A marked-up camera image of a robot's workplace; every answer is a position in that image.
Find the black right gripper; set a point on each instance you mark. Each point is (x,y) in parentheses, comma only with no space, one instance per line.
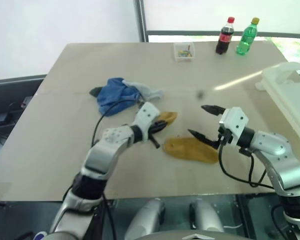
(225,137)

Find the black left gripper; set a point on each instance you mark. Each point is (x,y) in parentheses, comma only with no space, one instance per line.
(152,128)

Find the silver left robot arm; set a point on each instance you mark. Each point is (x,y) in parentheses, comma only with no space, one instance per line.
(102,150)

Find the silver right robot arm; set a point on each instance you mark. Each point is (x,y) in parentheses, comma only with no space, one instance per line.
(285,172)

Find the small folded yellow sock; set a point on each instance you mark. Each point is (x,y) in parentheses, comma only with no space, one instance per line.
(170,117)

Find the long flat yellow sock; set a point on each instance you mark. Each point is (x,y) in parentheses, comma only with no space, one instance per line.
(190,151)

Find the light grey sock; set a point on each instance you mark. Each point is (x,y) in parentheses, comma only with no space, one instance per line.
(150,92)

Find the blue sock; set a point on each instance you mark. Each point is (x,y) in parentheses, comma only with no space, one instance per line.
(115,96)

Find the dark grey sock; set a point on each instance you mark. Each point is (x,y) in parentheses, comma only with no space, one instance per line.
(95,91)

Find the white basket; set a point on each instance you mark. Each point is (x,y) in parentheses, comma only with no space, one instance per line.
(287,100)

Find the clear box with coloured bits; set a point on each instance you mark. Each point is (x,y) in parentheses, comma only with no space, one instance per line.
(184,52)

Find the silver left robot leg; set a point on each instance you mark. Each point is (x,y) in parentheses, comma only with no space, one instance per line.
(147,220)

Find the silver robot leg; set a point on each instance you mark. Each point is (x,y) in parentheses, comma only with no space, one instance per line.
(147,220)
(207,217)

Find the cola bottle with red cap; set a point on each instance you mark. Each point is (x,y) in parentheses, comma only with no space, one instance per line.
(225,35)

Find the silver right robot leg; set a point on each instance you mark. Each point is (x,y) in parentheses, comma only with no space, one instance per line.
(207,217)

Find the green bottle with yellow cap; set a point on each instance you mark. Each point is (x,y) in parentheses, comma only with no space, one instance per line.
(247,37)

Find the silver robot torso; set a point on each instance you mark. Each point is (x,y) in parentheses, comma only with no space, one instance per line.
(190,236)

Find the black side table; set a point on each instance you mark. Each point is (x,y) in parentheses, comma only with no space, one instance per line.
(12,117)

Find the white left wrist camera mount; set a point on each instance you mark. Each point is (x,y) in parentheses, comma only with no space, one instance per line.
(146,116)

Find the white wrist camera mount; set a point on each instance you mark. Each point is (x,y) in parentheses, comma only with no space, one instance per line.
(235,122)
(146,116)

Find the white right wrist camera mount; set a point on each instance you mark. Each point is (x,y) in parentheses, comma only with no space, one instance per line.
(235,122)

